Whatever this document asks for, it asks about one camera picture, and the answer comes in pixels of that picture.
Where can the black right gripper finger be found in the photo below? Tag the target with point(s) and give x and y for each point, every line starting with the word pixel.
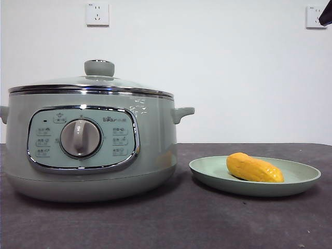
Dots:
pixel 326 15

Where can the yellow corn cob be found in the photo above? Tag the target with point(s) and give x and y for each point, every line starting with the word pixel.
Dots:
pixel 254 168

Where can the glass lid with green knob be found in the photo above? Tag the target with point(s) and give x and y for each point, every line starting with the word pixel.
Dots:
pixel 99 68

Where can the pale green round plate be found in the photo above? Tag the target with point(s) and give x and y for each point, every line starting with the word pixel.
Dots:
pixel 212 169

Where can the pale green electric steamer pot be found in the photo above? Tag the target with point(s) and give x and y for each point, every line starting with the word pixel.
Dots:
pixel 155 145

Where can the white wall socket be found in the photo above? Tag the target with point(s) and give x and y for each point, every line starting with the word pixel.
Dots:
pixel 312 16
pixel 97 15

